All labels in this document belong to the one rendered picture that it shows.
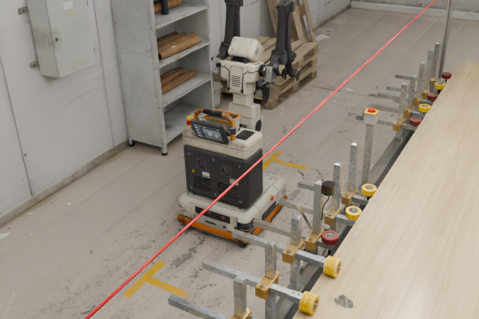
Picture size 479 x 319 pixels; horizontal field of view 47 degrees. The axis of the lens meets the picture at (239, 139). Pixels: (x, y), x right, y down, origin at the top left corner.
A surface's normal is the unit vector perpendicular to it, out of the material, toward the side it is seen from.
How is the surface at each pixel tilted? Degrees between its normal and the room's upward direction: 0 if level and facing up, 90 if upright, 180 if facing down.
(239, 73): 82
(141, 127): 90
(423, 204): 0
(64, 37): 90
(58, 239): 0
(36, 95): 90
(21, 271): 0
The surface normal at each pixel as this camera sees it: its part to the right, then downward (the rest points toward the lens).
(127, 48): -0.50, 0.40
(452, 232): -0.03, -0.89
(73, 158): 0.87, 0.21
